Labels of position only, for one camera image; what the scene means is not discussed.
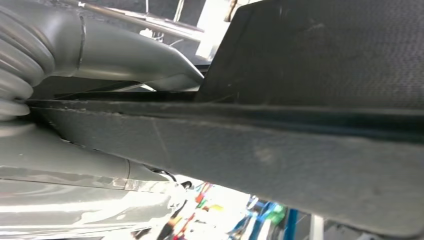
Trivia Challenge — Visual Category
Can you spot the blue storage rack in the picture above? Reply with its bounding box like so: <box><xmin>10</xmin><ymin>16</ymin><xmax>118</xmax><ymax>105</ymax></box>
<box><xmin>283</xmin><ymin>207</ymin><xmax>300</xmax><ymax>240</ymax></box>

